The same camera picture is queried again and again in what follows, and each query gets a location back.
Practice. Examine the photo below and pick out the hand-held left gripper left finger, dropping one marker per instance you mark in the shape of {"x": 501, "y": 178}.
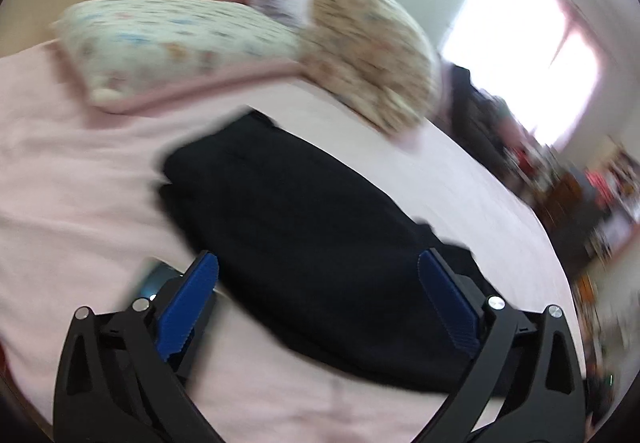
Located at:
{"x": 187, "y": 308}

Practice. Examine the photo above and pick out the bright window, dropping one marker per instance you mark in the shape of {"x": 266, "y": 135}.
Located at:
{"x": 515, "y": 48}

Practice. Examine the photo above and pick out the bear-print pillow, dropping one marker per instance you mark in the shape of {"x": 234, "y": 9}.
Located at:
{"x": 175, "y": 38}

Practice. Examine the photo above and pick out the beige floral pillow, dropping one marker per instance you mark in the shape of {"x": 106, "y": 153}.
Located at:
{"x": 370, "y": 58}

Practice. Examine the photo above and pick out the pink fleece blanket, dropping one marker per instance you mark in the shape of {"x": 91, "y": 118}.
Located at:
{"x": 75, "y": 183}

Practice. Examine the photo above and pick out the dark cabinet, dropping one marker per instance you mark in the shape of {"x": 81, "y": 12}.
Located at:
{"x": 585, "y": 218}

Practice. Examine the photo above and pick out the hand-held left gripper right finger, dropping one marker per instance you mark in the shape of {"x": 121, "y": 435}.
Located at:
{"x": 447, "y": 303}

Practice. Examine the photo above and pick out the black pants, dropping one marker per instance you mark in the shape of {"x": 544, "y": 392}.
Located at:
{"x": 310, "y": 248}

